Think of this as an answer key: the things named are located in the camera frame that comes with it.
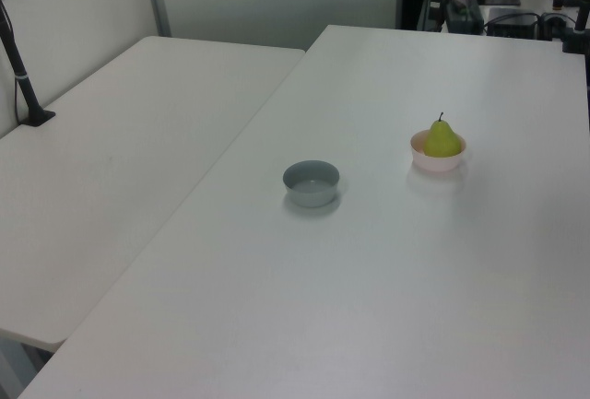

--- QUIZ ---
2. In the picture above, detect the green pear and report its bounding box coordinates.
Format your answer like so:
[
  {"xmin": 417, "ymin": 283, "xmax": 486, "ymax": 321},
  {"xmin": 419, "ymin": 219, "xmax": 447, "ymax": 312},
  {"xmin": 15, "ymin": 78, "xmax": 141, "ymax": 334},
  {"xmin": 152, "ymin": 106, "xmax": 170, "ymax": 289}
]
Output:
[{"xmin": 422, "ymin": 111, "xmax": 464, "ymax": 159}]

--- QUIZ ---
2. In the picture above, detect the grey bowl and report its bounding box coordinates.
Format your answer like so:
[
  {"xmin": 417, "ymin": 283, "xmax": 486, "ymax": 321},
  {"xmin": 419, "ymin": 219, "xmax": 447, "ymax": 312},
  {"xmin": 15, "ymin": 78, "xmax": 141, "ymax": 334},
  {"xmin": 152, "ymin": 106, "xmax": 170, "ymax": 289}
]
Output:
[{"xmin": 281, "ymin": 159, "xmax": 341, "ymax": 209}]

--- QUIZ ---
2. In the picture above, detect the pink bowl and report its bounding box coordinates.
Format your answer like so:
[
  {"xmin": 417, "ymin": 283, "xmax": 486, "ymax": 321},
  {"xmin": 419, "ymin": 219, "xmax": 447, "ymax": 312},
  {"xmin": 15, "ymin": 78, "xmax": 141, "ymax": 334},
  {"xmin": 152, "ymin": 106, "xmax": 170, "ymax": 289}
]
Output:
[{"xmin": 409, "ymin": 129, "xmax": 474, "ymax": 173}]

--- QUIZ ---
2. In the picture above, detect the white side table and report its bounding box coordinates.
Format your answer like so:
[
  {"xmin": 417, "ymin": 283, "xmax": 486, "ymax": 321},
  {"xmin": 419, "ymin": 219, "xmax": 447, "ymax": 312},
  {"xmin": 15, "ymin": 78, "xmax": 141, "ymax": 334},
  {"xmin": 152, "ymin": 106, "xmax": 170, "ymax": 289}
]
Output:
[{"xmin": 0, "ymin": 35, "xmax": 308, "ymax": 354}]

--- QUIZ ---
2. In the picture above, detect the dark green equipment box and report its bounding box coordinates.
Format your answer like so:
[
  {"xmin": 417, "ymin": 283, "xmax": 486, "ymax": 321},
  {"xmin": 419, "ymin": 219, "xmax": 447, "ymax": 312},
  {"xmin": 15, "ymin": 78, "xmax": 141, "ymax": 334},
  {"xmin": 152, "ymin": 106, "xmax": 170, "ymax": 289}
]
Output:
[{"xmin": 444, "ymin": 0, "xmax": 485, "ymax": 35}]

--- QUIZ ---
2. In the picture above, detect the black equipment box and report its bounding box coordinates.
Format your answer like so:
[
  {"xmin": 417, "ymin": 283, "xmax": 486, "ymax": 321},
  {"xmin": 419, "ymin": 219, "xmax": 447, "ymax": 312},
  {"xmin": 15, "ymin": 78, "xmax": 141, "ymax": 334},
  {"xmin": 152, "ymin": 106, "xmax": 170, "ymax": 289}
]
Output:
[{"xmin": 483, "ymin": 6, "xmax": 540, "ymax": 40}]

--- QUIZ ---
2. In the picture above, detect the black clamped pole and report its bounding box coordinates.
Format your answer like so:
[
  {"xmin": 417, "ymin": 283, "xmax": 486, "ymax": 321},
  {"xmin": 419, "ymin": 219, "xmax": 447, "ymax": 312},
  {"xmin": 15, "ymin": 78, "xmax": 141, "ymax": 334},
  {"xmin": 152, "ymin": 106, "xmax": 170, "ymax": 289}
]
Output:
[{"xmin": 560, "ymin": 0, "xmax": 590, "ymax": 55}]

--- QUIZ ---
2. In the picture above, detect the black camera pole with base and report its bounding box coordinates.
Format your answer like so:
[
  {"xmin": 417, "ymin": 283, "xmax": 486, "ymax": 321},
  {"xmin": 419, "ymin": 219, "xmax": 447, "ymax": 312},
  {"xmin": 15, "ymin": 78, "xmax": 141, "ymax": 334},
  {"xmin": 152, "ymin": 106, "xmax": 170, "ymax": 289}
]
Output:
[{"xmin": 0, "ymin": 0, "xmax": 57, "ymax": 127}]

